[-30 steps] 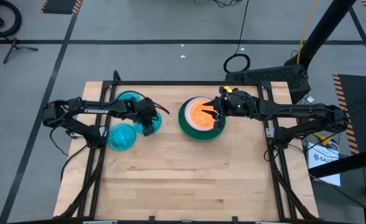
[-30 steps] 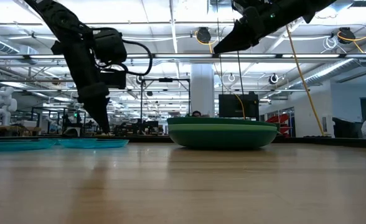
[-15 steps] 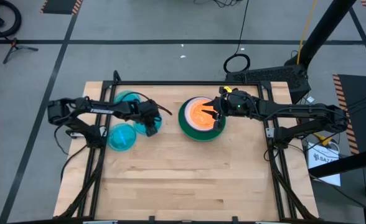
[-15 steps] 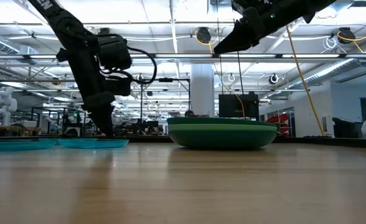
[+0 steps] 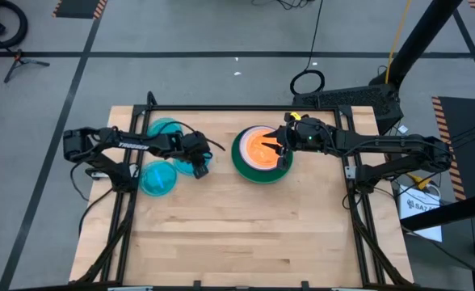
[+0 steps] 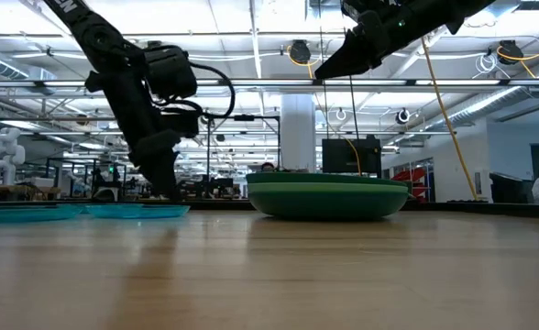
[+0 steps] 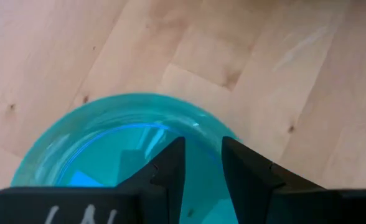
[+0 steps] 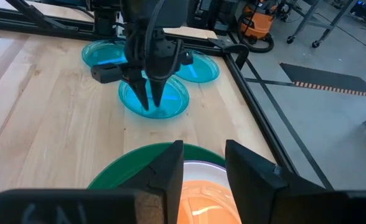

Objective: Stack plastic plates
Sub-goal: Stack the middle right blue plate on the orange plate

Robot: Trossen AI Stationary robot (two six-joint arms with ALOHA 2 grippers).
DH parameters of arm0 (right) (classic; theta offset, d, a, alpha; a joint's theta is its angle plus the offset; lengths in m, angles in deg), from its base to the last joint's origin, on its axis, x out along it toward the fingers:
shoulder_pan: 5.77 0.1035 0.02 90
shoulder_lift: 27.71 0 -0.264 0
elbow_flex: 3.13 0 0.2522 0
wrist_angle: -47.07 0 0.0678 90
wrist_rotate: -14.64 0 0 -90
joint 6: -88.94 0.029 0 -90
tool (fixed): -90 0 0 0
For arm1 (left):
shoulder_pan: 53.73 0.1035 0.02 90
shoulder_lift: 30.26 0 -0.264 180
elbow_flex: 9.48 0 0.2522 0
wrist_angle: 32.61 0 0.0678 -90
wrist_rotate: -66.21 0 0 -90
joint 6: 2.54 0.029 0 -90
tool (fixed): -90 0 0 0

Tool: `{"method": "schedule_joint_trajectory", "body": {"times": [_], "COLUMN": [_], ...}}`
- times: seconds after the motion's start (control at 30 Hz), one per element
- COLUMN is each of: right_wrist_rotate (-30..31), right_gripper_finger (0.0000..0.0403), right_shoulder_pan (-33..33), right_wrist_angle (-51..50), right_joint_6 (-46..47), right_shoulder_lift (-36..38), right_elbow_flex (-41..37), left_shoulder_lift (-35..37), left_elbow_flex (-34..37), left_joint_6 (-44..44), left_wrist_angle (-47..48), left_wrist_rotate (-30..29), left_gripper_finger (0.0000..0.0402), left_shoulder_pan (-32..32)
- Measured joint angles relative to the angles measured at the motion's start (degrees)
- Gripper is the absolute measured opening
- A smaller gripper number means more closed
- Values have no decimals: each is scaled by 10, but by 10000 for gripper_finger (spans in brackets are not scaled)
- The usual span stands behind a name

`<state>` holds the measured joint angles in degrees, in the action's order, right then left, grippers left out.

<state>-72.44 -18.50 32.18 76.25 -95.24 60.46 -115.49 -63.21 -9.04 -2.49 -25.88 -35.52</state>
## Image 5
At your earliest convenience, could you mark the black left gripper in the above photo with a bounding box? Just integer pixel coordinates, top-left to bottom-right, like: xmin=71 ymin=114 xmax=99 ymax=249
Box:
xmin=179 ymin=130 xmax=213 ymax=180

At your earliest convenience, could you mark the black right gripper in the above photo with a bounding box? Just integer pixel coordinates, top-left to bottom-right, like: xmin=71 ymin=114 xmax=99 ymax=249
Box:
xmin=260 ymin=116 xmax=334 ymax=172

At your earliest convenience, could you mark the teal plastic plate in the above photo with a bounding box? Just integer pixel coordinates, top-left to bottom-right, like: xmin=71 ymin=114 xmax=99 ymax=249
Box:
xmin=139 ymin=160 xmax=179 ymax=198
xmin=146 ymin=116 xmax=185 ymax=138
xmin=172 ymin=155 xmax=213 ymax=178

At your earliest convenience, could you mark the orange plastic plate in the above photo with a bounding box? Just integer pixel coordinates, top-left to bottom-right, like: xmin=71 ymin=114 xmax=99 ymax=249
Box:
xmin=243 ymin=129 xmax=281 ymax=170

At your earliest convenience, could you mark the cream plastic plate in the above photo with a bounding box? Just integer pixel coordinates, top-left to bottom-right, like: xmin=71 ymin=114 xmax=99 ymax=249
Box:
xmin=237 ymin=126 xmax=283 ymax=173

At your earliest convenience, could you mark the dark green plastic plate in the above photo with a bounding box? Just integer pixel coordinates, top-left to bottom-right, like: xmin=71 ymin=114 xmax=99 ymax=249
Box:
xmin=231 ymin=124 xmax=294 ymax=185

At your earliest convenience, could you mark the white printed paper box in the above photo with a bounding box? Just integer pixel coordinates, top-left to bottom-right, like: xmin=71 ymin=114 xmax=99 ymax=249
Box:
xmin=398 ymin=183 xmax=443 ymax=243

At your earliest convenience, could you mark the black cart bar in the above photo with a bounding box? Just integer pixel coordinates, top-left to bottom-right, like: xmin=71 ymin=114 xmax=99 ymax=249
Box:
xmin=401 ymin=197 xmax=475 ymax=232

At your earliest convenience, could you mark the small black tripod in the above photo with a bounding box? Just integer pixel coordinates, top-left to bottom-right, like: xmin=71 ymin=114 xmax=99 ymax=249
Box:
xmin=3 ymin=48 xmax=51 ymax=84

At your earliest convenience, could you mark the black table frame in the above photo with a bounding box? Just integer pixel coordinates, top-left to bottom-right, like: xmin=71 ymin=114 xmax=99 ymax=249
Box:
xmin=74 ymin=91 xmax=414 ymax=289

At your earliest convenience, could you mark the black floor cable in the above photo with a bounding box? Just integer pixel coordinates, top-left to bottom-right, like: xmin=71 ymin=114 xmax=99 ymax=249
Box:
xmin=289 ymin=0 xmax=326 ymax=96

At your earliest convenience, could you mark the yellow cable plug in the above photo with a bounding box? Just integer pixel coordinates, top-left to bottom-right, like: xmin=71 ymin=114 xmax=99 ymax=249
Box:
xmin=406 ymin=172 xmax=432 ymax=191

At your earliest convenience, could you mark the yellow hanging cable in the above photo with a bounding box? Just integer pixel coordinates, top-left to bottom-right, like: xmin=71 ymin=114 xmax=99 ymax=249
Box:
xmin=385 ymin=0 xmax=412 ymax=84

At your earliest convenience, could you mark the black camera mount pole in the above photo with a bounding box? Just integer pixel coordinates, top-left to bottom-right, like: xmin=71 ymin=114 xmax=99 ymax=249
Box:
xmin=368 ymin=0 xmax=463 ymax=88

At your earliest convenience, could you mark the black vacuum hose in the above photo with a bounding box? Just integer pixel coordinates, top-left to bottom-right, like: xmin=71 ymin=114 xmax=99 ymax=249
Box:
xmin=0 ymin=0 xmax=29 ymax=50

